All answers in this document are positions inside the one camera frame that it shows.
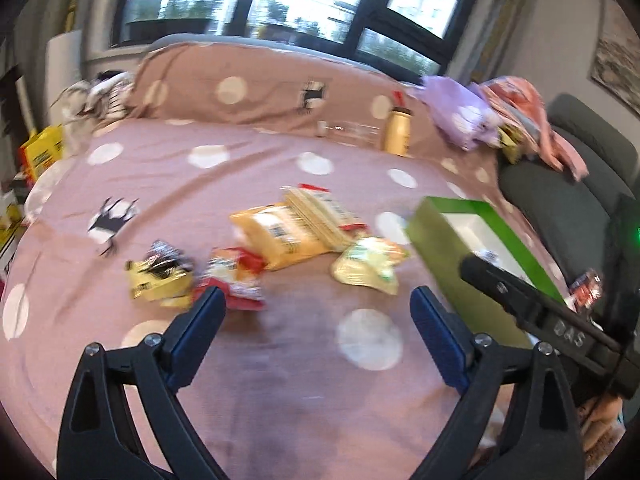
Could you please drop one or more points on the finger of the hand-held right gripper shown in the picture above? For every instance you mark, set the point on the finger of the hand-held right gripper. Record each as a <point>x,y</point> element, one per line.
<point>505,287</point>

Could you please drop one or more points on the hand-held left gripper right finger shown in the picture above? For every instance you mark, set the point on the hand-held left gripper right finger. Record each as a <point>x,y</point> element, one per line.
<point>435,330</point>

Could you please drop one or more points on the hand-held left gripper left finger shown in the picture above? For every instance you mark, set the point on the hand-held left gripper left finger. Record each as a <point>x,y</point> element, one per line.
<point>207,312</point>

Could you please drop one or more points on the small red snack packet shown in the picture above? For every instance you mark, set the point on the small red snack packet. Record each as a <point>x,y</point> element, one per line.
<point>586,287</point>

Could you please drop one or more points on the red white snack packet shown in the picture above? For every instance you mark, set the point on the red white snack packet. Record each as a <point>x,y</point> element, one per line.
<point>232,277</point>

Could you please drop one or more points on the yellow black snack packet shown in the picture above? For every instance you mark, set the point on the yellow black snack packet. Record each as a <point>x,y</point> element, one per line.
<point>160,277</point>

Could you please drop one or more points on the green cardboard box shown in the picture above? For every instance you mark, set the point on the green cardboard box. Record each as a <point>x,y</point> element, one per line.
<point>440,250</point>

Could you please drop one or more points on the green yellow corn stick packet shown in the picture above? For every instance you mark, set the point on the green yellow corn stick packet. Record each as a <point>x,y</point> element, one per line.
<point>370,266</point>

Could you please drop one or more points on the orange yellow snack packet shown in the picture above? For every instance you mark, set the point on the orange yellow snack packet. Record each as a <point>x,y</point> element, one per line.
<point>272,235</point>

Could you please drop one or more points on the biscuit pack with red ends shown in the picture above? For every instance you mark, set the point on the biscuit pack with red ends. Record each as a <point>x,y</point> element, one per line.
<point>320,215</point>

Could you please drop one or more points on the person's right hand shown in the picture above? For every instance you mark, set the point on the person's right hand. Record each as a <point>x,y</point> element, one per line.
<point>602,422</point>

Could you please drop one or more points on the pink polka dot blanket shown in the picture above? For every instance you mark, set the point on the pink polka dot blanket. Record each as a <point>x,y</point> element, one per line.
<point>250,385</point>

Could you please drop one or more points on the grey sofa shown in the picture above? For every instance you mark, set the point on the grey sofa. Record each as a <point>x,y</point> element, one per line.
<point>575,190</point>

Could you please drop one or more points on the purple dotted cloth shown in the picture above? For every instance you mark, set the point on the purple dotted cloth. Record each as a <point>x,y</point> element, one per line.
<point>460,115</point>

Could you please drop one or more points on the pink orange cloth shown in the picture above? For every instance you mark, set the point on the pink orange cloth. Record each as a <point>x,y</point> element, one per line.
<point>530,110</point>

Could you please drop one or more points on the yellow bottle with brown cap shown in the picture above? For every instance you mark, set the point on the yellow bottle with brown cap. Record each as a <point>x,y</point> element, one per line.
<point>397,130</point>

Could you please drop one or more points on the clear glass cup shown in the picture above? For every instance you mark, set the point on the clear glass cup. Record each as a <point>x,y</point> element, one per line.
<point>350,132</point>

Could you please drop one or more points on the white yellow box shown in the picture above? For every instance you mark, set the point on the white yellow box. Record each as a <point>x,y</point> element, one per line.
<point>10,220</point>

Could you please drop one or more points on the yellow cardboard box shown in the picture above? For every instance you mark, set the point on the yellow cardboard box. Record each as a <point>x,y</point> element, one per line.
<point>42,152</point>

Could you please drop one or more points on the striped black white cloth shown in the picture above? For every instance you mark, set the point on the striped black white cloth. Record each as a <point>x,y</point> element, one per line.
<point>102,95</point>

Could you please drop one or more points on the white container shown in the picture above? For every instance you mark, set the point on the white container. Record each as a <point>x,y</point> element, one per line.
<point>65,70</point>

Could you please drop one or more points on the framed wall picture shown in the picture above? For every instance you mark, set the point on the framed wall picture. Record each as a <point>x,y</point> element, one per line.
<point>617,60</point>

